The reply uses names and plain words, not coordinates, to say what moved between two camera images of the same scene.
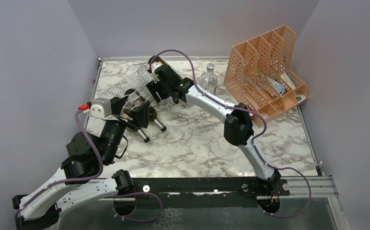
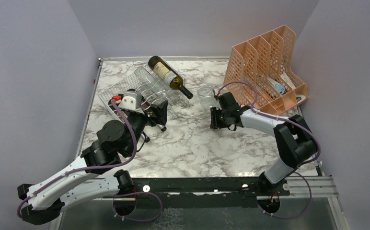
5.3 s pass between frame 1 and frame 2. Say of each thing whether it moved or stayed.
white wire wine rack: stayed
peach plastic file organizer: stayed
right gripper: moved
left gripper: moved
